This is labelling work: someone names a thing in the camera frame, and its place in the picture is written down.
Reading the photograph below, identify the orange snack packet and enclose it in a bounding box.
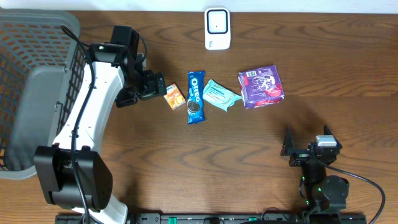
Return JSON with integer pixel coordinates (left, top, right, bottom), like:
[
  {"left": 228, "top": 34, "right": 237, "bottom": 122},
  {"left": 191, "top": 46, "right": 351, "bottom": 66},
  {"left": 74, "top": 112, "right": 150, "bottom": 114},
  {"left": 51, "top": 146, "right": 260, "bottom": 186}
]
[{"left": 164, "top": 83, "right": 186, "bottom": 110}]

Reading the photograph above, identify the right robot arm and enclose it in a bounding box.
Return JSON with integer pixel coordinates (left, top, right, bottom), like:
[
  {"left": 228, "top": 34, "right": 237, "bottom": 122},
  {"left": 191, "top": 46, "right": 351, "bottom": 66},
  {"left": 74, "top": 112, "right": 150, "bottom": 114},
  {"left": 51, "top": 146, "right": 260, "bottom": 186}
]
[{"left": 280, "top": 126, "right": 349, "bottom": 223}]

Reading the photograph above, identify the purple snack package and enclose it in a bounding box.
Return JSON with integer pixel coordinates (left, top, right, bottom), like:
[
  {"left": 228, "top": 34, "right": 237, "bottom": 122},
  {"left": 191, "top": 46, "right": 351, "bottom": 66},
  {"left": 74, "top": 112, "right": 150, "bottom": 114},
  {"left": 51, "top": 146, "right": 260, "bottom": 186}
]
[{"left": 238, "top": 65, "right": 285, "bottom": 109}]

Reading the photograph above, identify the blue Oreo cookie pack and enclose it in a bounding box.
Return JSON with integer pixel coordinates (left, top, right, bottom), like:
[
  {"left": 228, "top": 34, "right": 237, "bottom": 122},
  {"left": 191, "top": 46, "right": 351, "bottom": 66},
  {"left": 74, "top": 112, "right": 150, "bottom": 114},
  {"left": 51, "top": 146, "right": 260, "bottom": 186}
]
[{"left": 187, "top": 71, "right": 205, "bottom": 124}]

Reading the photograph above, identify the grey plastic mesh basket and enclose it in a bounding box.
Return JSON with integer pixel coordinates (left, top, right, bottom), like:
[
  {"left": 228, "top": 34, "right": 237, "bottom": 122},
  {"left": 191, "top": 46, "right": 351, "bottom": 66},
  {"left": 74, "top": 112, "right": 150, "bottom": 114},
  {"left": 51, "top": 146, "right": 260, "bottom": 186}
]
[{"left": 1, "top": 9, "right": 85, "bottom": 180}]

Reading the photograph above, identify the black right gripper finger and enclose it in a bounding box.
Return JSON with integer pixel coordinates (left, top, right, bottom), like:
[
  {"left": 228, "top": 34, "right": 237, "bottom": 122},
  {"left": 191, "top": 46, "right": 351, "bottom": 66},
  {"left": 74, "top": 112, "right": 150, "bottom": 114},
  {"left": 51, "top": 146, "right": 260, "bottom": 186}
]
[
  {"left": 323, "top": 125, "right": 333, "bottom": 135},
  {"left": 282, "top": 128, "right": 294, "bottom": 150}
]

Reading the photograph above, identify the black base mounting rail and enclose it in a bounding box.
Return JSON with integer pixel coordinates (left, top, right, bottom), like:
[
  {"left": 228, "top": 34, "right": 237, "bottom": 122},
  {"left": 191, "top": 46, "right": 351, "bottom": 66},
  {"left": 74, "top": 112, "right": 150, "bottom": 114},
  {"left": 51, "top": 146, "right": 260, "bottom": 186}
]
[{"left": 55, "top": 212, "right": 368, "bottom": 224}]

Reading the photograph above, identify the mint green wipes pack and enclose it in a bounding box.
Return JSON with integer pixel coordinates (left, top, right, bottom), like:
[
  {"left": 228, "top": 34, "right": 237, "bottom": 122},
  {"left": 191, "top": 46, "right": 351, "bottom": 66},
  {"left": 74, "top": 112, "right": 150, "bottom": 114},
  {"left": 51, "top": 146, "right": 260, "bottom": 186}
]
[{"left": 203, "top": 79, "right": 242, "bottom": 112}]

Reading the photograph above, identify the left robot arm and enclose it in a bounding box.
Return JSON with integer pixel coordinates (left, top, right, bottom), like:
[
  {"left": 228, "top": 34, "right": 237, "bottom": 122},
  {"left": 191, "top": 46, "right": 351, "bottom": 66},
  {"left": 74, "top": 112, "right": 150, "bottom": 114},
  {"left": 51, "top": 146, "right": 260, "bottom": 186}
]
[{"left": 34, "top": 26, "right": 167, "bottom": 223}]

